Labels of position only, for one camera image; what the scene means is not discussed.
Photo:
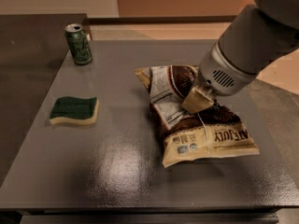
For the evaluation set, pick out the brown chip bag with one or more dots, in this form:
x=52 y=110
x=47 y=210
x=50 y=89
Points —
x=215 y=132

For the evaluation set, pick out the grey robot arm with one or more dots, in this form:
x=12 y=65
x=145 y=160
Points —
x=258 y=36

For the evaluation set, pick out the grey metal gripper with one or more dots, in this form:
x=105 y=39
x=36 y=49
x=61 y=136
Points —
x=219 y=71

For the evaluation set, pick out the green yellow sponge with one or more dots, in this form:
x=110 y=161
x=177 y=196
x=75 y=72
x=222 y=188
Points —
x=73 y=110

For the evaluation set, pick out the green soda can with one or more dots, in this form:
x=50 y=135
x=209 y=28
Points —
x=78 y=43

